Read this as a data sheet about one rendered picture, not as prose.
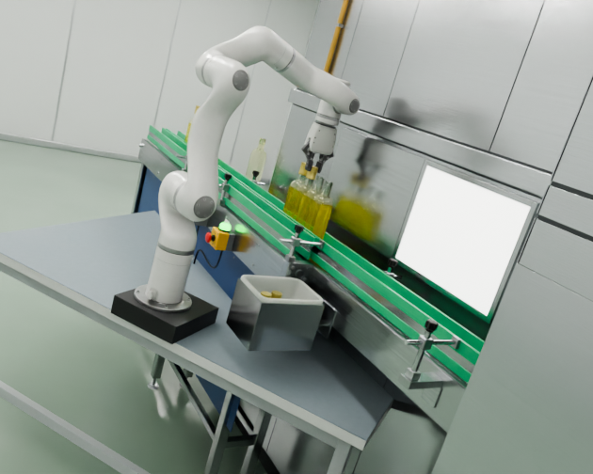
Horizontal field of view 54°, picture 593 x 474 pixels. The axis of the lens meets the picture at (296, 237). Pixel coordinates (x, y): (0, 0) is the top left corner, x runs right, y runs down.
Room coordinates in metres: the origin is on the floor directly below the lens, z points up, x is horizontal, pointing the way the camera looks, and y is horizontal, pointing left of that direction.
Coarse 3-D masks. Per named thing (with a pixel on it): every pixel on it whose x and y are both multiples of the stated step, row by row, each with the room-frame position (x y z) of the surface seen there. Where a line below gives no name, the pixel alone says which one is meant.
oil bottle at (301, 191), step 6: (300, 186) 2.08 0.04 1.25; (306, 186) 2.07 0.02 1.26; (312, 186) 2.08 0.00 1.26; (300, 192) 2.06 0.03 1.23; (306, 192) 2.05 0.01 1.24; (300, 198) 2.05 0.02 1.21; (294, 204) 2.08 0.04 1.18; (300, 204) 2.05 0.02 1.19; (294, 210) 2.07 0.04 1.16; (300, 210) 2.05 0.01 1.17; (294, 216) 2.06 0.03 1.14
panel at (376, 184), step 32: (352, 160) 2.11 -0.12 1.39; (384, 160) 1.97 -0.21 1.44; (416, 160) 1.85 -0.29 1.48; (352, 192) 2.07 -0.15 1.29; (384, 192) 1.93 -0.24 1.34; (416, 192) 1.81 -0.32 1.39; (512, 192) 1.55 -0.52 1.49; (352, 224) 2.02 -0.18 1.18; (384, 224) 1.89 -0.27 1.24; (512, 256) 1.47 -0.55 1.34
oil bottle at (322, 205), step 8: (320, 200) 1.96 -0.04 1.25; (328, 200) 1.97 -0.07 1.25; (312, 208) 1.99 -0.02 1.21; (320, 208) 1.95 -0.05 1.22; (328, 208) 1.97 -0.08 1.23; (312, 216) 1.98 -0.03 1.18; (320, 216) 1.96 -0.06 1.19; (328, 216) 1.98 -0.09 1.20; (312, 224) 1.96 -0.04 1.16; (320, 224) 1.96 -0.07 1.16; (320, 232) 1.97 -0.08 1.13
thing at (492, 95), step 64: (320, 0) 2.61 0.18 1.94; (384, 0) 2.24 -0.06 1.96; (448, 0) 1.97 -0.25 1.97; (512, 0) 1.76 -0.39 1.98; (576, 0) 1.59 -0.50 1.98; (320, 64) 2.50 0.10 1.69; (384, 64) 2.15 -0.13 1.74; (448, 64) 1.89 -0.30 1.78; (512, 64) 1.69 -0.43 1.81; (576, 64) 1.53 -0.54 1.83; (384, 128) 2.03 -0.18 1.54; (448, 128) 1.82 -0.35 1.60; (512, 128) 1.63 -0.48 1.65; (384, 256) 1.89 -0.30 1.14; (384, 384) 1.73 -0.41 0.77
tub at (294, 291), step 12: (252, 276) 1.69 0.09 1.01; (264, 276) 1.72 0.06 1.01; (276, 276) 1.74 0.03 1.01; (252, 288) 1.59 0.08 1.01; (264, 288) 1.72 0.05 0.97; (276, 288) 1.74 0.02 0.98; (288, 288) 1.76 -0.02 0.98; (300, 288) 1.76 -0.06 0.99; (264, 300) 1.54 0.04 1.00; (276, 300) 1.55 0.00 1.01; (288, 300) 1.58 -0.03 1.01; (300, 300) 1.60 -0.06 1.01; (312, 300) 1.63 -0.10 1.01
